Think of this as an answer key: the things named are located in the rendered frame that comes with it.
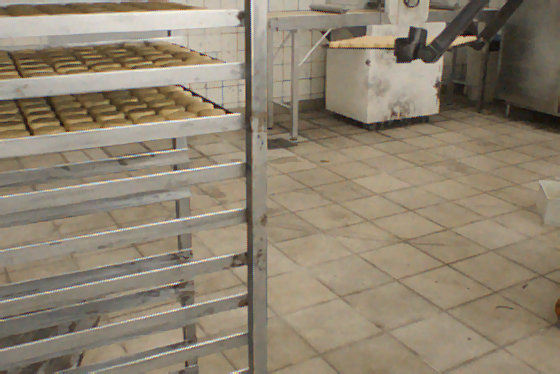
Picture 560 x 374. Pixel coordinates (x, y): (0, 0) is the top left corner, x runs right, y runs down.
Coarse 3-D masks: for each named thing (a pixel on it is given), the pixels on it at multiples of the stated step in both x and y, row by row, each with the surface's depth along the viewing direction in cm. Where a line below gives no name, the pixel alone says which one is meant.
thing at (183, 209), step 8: (168, 32) 144; (176, 32) 143; (176, 144) 152; (184, 144) 153; (176, 168) 154; (184, 168) 155; (176, 200) 158; (184, 200) 157; (176, 208) 159; (184, 208) 158; (176, 216) 160; (184, 216) 158; (184, 240) 161; (184, 248) 161; (184, 280) 164; (184, 296) 166; (192, 296) 167; (184, 304) 166; (192, 304) 167; (184, 328) 170; (192, 328) 170; (184, 336) 171; (192, 336) 171; (192, 360) 173
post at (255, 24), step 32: (256, 0) 102; (256, 32) 104; (256, 64) 106; (256, 96) 108; (256, 128) 109; (256, 160) 111; (256, 192) 113; (256, 224) 115; (256, 256) 117; (256, 288) 120; (256, 320) 122; (256, 352) 124
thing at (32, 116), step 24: (48, 96) 128; (72, 96) 126; (96, 96) 126; (120, 96) 126; (144, 96) 126; (168, 96) 128; (0, 120) 108; (24, 120) 115; (48, 120) 107; (72, 120) 107; (96, 120) 111; (120, 120) 107; (144, 120) 107; (168, 120) 111
